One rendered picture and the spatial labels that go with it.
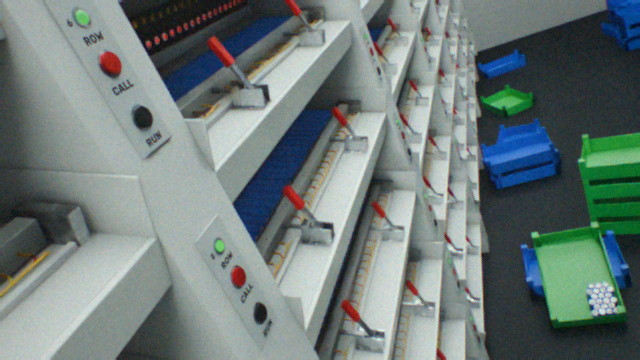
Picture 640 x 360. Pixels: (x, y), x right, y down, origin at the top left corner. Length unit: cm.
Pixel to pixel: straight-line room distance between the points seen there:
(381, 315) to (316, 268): 23
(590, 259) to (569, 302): 16
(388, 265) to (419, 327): 20
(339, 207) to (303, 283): 17
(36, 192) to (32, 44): 12
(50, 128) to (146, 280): 12
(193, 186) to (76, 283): 12
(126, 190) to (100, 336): 10
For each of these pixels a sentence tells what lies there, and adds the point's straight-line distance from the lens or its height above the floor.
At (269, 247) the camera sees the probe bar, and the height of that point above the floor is 98.
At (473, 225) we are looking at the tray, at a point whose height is 15.
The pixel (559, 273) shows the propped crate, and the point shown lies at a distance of 180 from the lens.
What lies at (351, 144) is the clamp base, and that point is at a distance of 85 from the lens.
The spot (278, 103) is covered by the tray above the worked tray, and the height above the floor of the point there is 113.
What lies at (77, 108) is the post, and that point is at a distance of 35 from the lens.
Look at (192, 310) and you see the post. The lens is 41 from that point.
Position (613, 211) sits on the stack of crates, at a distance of 200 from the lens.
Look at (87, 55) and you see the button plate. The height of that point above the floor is 126.
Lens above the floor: 126
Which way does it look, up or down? 23 degrees down
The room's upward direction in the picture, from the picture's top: 25 degrees counter-clockwise
